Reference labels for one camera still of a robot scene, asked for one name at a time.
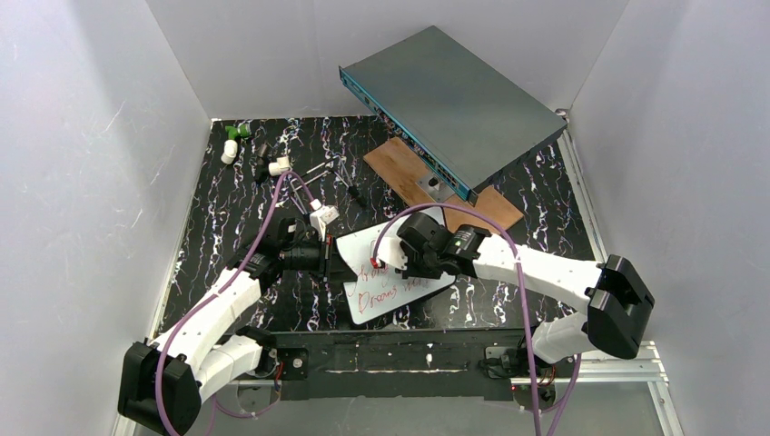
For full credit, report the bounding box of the small whiteboard red writing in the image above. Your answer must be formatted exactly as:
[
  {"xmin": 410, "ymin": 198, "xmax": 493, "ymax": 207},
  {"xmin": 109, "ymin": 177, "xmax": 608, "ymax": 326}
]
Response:
[{"xmin": 337, "ymin": 217, "xmax": 457, "ymax": 325}]

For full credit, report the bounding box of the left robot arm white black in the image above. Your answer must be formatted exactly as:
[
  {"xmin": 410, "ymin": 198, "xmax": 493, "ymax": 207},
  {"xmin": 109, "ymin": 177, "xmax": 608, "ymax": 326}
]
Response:
[{"xmin": 117, "ymin": 206, "xmax": 357, "ymax": 435}]

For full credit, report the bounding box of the white pipe elbow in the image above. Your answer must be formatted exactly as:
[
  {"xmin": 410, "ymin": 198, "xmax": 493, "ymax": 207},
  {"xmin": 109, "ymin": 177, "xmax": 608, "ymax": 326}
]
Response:
[{"xmin": 221, "ymin": 140, "xmax": 239, "ymax": 165}]

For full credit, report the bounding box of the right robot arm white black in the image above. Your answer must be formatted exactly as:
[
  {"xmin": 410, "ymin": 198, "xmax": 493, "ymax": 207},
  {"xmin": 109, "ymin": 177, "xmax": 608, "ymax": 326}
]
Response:
[{"xmin": 374, "ymin": 212, "xmax": 655, "ymax": 364}]

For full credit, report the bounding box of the white and black fitting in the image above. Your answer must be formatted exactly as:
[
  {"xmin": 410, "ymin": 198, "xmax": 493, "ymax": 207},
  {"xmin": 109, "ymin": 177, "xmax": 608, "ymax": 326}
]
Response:
[{"xmin": 253, "ymin": 144, "xmax": 292, "ymax": 184}]

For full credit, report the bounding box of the wooden board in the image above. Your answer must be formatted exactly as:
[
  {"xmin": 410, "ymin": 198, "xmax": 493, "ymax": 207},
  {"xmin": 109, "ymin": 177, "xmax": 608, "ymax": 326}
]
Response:
[{"xmin": 364, "ymin": 138, "xmax": 524, "ymax": 230}]

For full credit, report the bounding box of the green pipe fitting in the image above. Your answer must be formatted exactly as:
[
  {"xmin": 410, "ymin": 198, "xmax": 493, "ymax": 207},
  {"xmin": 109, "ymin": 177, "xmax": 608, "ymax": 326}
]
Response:
[{"xmin": 225, "ymin": 123, "xmax": 252, "ymax": 141}]

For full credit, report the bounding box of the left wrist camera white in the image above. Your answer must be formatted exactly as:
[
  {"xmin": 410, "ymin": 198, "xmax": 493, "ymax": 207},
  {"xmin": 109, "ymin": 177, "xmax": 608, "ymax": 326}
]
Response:
[{"xmin": 309, "ymin": 199, "xmax": 340, "ymax": 241}]

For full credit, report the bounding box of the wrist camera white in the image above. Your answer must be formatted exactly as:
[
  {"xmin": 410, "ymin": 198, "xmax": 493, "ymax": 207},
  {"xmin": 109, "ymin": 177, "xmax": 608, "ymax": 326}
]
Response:
[
  {"xmin": 309, "ymin": 199, "xmax": 340, "ymax": 241},
  {"xmin": 370, "ymin": 236, "xmax": 408, "ymax": 272}
]

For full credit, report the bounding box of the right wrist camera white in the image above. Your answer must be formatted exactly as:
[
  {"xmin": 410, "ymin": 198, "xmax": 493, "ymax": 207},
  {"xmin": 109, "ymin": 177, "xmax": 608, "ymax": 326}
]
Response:
[{"xmin": 370, "ymin": 236, "xmax": 408, "ymax": 272}]

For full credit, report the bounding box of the black wire easel stand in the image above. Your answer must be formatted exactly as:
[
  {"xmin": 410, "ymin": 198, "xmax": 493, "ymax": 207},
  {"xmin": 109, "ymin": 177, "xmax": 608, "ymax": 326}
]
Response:
[{"xmin": 288, "ymin": 156, "xmax": 368, "ymax": 213}]

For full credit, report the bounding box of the metal bracket with knob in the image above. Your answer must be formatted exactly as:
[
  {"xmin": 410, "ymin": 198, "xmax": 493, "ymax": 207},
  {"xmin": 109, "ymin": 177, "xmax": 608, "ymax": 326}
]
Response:
[{"xmin": 415, "ymin": 172, "xmax": 455, "ymax": 204}]

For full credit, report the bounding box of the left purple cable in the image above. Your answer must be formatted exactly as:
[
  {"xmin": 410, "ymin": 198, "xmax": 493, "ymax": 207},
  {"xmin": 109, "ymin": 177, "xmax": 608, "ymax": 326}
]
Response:
[{"xmin": 154, "ymin": 171, "xmax": 320, "ymax": 436}]

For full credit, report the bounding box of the teal network switch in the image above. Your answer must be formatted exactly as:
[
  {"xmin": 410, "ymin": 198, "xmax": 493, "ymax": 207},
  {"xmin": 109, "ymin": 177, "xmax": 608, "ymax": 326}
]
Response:
[{"xmin": 339, "ymin": 26, "xmax": 568, "ymax": 204}]

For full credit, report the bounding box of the aluminium frame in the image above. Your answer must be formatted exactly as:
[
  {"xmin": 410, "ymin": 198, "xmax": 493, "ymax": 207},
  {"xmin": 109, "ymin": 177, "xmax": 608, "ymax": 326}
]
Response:
[{"xmin": 111, "ymin": 108, "xmax": 687, "ymax": 436}]

